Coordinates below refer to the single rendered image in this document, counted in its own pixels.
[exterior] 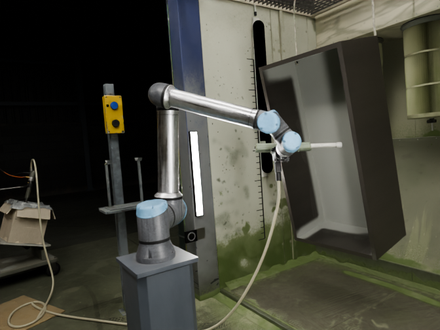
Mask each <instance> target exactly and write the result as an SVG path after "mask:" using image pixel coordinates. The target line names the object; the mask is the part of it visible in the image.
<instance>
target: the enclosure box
mask: <svg viewBox="0 0 440 330"><path fill-rule="evenodd" d="M295 61H298V65H296V64H295ZM259 73H260V76H261V82H262V86H263V92H264V95H265V101H266V107H267V111H271V110H275V111H276V112H278V114H279V116H281V118H282V119H283V120H284V122H285V123H286V124H287V125H288V126H289V127H290V129H291V130H292V131H293V132H296V133H298V135H300V137H301V142H310V143H336V142H342V147H340V148H337V147H320V148H311V149H312V150H310V151H299V152H298V151H296V152H294V153H293V154H292V155H291V156H289V162H287V161H286V162H282V161H281V168H282V172H281V176H282V182H283V186H284V191H285V197H286V200H287V207H288V210H289V216H290V220H291V225H292V229H293V235H294V238H295V240H296V241H300V242H304V243H307V244H312V245H315V246H320V247H323V248H328V249H333V250H336V251H341V252H344V253H349V254H352V255H357V256H360V257H364V258H368V259H372V260H376V261H377V260H378V259H379V258H380V257H382V256H383V255H384V254H385V253H386V252H387V251H388V250H389V249H391V248H392V247H393V246H394V245H395V244H397V243H398V241H400V240H401V239H402V238H403V237H404V236H406V230H405V222H404V216H403V208H402V203H401V195H400V190H399V181H398V176H397V167H396V162H395V154H394V145H393V140H392V131H391V126H390V118H389V113H388V104H387V99H386V91H385V86H384V77H383V72H382V64H381V59H380V51H379V45H378V37H377V35H375V36H370V37H362V38H357V39H350V40H345V41H339V42H336V43H333V44H330V45H327V46H323V47H321V48H317V49H314V50H311V51H308V52H305V53H302V54H299V55H296V56H293V57H290V58H287V59H284V60H280V61H278V62H274V63H272V64H268V65H265V66H262V67H259Z"/></svg>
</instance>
